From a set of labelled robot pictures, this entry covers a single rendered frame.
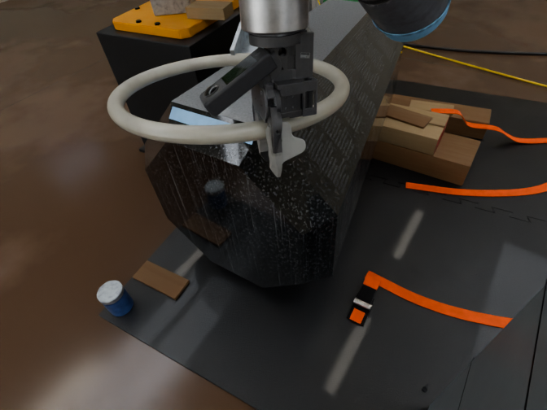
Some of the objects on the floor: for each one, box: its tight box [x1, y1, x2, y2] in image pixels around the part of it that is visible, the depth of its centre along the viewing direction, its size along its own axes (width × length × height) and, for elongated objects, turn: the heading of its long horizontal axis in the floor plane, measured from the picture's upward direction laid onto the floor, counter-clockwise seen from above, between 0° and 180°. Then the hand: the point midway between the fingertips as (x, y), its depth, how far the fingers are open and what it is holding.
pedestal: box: [96, 2, 240, 153], centre depth 206 cm, size 66×66×74 cm
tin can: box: [97, 281, 133, 316], centre depth 143 cm, size 10×10×13 cm
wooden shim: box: [133, 260, 190, 300], centre depth 154 cm, size 25×10×2 cm, turn 66°
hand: (267, 163), depth 58 cm, fingers closed on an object, 5 cm apart
